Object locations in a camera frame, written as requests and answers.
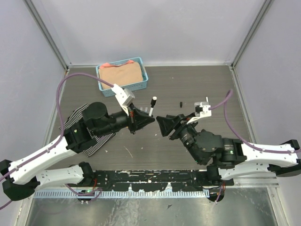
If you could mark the black pen cap white end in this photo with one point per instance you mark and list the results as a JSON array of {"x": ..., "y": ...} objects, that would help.
[{"x": 153, "y": 101}]

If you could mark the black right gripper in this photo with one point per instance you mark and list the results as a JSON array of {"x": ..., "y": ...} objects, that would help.
[{"x": 178, "y": 121}]

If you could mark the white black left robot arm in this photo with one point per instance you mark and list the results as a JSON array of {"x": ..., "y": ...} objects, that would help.
[{"x": 85, "y": 130}]

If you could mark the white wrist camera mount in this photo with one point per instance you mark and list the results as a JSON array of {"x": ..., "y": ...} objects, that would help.
[
  {"x": 201, "y": 111},
  {"x": 124, "y": 97}
]

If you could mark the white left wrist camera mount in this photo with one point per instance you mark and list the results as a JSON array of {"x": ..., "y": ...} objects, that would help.
[{"x": 124, "y": 97}]

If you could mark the peach folded cloth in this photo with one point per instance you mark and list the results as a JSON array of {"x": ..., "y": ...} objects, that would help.
[{"x": 121, "y": 74}]

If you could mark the slotted cable duct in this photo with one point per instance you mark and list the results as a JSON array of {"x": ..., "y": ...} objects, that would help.
[{"x": 65, "y": 193}]

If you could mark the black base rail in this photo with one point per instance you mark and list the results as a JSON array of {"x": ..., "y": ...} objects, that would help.
[{"x": 152, "y": 180}]

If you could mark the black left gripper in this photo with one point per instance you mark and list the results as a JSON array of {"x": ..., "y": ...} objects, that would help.
[{"x": 137, "y": 118}]

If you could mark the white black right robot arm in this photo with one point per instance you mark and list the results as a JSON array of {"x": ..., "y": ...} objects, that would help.
[{"x": 227, "y": 158}]

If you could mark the blue plastic basket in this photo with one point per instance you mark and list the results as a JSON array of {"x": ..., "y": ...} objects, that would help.
[{"x": 133, "y": 86}]

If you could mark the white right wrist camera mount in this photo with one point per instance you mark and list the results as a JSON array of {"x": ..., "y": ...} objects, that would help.
[{"x": 201, "y": 111}]

